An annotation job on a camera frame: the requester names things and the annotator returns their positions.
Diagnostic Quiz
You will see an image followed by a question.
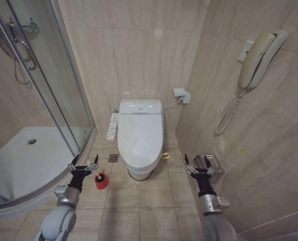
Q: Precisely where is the steel toilet paper holder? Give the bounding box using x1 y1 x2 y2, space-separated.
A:
192 153 225 185

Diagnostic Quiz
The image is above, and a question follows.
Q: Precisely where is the white toilet bowl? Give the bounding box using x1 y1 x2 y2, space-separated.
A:
120 158 160 181

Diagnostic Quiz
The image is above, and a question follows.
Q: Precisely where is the coiled beige phone cord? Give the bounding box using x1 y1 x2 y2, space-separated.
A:
214 87 247 136

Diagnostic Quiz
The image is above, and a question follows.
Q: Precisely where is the chrome shower hose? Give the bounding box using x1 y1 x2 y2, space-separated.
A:
10 27 38 85

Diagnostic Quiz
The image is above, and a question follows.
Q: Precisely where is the white bidet control panel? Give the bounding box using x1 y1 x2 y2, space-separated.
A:
106 112 120 141

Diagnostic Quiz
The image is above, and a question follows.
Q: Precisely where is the beige wall telephone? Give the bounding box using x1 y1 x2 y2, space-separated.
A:
239 30 289 89

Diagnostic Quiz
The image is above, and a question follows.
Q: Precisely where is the white toilet lid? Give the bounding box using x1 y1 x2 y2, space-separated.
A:
117 112 164 169

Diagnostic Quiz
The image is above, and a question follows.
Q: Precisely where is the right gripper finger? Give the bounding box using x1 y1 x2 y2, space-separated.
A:
205 158 215 176
184 153 198 175

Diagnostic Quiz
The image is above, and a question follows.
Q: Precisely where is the white-handled toilet brush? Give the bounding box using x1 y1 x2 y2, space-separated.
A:
87 160 106 182

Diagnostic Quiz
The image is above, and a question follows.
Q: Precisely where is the white phone wall plate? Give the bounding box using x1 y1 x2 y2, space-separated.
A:
236 40 255 63

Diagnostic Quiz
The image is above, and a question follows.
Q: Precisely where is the grey wall socket box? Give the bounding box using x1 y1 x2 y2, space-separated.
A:
173 87 191 104

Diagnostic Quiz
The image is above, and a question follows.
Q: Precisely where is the curved glass shower enclosure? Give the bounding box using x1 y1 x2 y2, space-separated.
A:
0 0 97 214

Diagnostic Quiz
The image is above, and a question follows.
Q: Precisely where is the chrome shower faucet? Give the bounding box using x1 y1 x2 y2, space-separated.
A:
8 17 41 38

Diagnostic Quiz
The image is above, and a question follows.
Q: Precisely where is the white shower tray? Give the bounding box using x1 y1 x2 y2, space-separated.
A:
0 126 89 201

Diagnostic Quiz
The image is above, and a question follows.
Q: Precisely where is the white bidet power cable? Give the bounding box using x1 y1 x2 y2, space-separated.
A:
163 98 183 110

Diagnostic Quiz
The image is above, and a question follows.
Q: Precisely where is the red toilet brush holder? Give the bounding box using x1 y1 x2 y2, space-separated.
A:
94 171 109 192

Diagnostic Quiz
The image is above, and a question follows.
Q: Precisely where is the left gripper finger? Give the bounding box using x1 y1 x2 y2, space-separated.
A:
67 154 81 172
87 154 100 172

